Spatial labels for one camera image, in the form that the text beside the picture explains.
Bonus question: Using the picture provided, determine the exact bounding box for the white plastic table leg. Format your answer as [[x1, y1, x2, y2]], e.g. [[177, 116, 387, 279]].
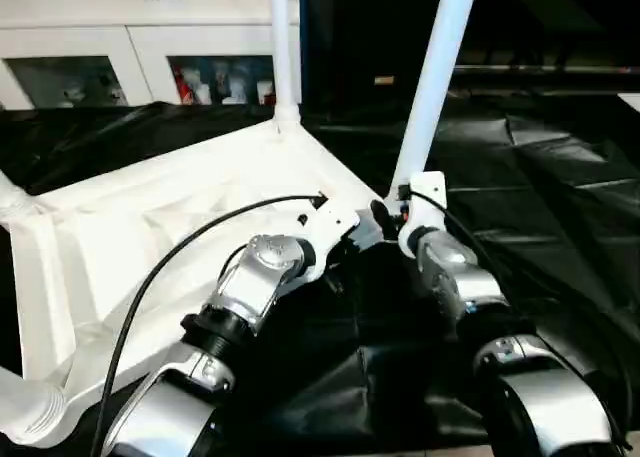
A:
[[0, 364, 69, 438], [269, 0, 304, 133], [0, 169, 36, 228], [387, 0, 481, 198]]

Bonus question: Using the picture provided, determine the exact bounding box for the black plastic mat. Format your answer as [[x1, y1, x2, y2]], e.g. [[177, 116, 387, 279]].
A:
[[0, 96, 640, 448]]

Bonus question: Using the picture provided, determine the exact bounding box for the dark blue panel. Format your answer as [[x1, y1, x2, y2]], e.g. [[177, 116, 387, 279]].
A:
[[298, 0, 314, 103]]

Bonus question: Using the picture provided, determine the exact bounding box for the red bottle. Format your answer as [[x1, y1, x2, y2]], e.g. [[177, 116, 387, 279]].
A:
[[178, 69, 197, 106]]

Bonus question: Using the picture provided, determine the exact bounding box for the white sideboard cabinet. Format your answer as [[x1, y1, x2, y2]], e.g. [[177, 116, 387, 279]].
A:
[[0, 0, 304, 111]]

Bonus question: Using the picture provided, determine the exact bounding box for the dark metal rail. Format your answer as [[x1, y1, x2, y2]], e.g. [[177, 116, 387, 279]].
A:
[[452, 64, 640, 76]]

